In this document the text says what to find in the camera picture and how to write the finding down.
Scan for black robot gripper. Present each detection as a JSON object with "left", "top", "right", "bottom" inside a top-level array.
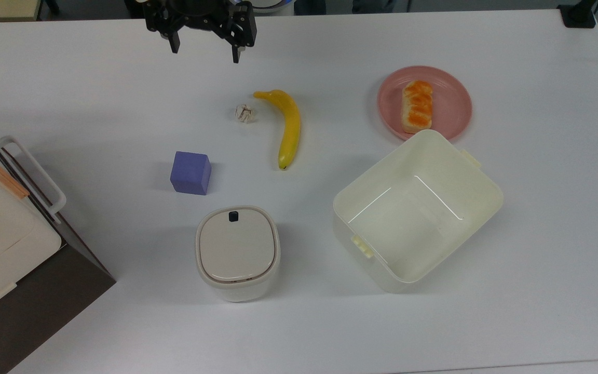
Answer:
[{"left": 143, "top": 0, "right": 257, "bottom": 64}]

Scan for orange glazed bread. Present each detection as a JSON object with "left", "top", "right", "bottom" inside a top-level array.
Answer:
[{"left": 401, "top": 79, "right": 433, "bottom": 134}]

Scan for yellow banana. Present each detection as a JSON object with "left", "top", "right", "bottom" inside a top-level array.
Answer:
[{"left": 253, "top": 89, "right": 302, "bottom": 170}]

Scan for purple cube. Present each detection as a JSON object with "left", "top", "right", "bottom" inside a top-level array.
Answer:
[{"left": 170, "top": 151, "right": 212, "bottom": 196}]

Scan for white lidded trash can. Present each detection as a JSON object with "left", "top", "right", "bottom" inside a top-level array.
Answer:
[{"left": 195, "top": 206, "right": 281, "bottom": 303}]

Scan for pink round plate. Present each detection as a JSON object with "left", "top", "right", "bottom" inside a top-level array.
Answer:
[{"left": 377, "top": 65, "right": 473, "bottom": 142}]

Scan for cream plastic storage box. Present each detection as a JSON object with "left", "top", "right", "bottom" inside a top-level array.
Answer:
[{"left": 333, "top": 129, "right": 504, "bottom": 293}]

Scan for dark brown crate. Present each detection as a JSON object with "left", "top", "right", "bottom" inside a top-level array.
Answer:
[{"left": 0, "top": 113, "right": 117, "bottom": 374}]

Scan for black camera stand clamp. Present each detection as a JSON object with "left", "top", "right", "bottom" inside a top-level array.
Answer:
[{"left": 558, "top": 0, "right": 598, "bottom": 29}]

